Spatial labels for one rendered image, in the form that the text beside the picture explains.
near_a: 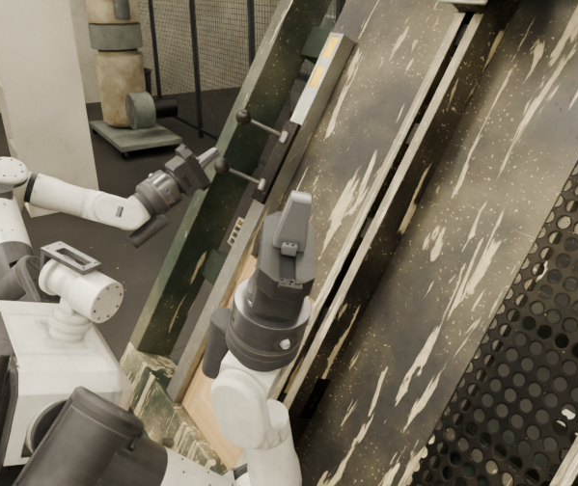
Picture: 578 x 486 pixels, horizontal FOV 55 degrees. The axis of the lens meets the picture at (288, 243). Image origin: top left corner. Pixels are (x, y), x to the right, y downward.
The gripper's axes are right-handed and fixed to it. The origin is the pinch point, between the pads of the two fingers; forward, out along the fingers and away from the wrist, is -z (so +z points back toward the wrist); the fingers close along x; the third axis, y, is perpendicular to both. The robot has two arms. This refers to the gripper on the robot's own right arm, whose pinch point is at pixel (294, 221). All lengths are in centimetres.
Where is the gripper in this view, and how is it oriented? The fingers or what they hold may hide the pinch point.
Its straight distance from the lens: 55.5
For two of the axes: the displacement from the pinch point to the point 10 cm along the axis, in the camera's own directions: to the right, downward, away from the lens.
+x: 0.1, -5.9, 8.1
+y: 9.8, 1.8, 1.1
